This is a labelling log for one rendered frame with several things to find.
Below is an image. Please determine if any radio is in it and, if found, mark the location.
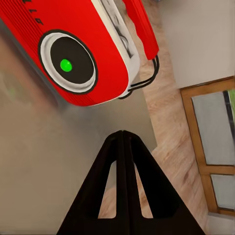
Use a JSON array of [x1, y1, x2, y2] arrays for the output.
[[0, 0, 160, 106]]

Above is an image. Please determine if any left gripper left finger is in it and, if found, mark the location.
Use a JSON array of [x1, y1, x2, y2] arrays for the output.
[[57, 130, 130, 235]]

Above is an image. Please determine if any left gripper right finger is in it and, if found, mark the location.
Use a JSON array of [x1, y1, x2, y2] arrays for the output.
[[122, 130, 206, 235]]

